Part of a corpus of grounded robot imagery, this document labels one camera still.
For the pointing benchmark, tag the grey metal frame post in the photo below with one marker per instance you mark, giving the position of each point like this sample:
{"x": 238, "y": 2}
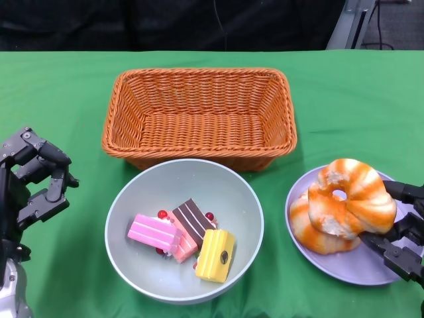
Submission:
{"x": 348, "y": 26}

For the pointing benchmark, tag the pink striped toy cake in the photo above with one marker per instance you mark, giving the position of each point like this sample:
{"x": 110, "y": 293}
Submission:
{"x": 152, "y": 232}

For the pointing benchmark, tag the plain green tablecloth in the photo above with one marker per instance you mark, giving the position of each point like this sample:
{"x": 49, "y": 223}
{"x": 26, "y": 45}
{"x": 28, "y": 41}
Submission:
{"x": 348, "y": 99}

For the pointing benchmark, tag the salmon cake with brown top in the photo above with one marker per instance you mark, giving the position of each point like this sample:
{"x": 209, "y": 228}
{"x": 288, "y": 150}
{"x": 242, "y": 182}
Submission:
{"x": 192, "y": 215}

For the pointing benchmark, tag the lavender plate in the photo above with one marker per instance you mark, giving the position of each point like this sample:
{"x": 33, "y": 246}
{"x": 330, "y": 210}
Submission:
{"x": 331, "y": 268}

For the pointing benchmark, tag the grey-green bowl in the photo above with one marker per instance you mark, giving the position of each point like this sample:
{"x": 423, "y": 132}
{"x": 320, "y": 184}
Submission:
{"x": 198, "y": 179}

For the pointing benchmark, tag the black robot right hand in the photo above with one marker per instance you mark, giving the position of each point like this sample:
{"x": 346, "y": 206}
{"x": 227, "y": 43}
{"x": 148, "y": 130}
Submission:
{"x": 407, "y": 258}

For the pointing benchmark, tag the black cloth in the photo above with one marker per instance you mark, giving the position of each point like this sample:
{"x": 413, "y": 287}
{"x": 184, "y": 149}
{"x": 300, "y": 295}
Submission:
{"x": 99, "y": 23}

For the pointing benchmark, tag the yellow toy cake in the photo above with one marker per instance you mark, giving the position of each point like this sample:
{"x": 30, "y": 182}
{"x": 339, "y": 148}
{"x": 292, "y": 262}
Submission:
{"x": 212, "y": 258}

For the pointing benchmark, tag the orange wicker basket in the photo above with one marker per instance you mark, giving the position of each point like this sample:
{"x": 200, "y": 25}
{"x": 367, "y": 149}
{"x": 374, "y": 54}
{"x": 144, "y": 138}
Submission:
{"x": 198, "y": 132}

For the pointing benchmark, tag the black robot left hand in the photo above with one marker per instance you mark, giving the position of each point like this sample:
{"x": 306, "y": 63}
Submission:
{"x": 13, "y": 198}

